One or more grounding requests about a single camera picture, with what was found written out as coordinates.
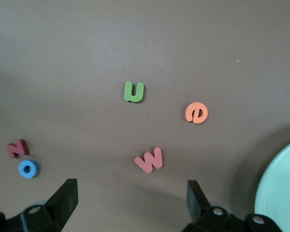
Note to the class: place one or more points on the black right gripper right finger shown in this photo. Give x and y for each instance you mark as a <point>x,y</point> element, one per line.
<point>197,203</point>

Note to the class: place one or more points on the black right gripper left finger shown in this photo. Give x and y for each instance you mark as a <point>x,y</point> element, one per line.
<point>65,200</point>

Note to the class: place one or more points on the pink foam letter w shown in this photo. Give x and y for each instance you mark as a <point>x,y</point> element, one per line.
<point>148,162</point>

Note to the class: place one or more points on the orange foam letter e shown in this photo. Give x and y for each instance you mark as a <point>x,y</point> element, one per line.
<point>192,113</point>

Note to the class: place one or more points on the green foam letter u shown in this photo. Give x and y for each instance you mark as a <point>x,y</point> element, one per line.
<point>129,93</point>

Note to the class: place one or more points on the blue foam letter o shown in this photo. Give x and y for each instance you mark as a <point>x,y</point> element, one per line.
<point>33,169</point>

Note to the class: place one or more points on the dark red foam letter z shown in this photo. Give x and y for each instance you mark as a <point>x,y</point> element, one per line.
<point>17,148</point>

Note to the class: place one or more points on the green plate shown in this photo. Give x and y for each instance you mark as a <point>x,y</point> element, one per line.
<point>282,188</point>

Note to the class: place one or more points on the brown table cover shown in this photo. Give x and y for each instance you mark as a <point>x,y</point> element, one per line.
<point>87,48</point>

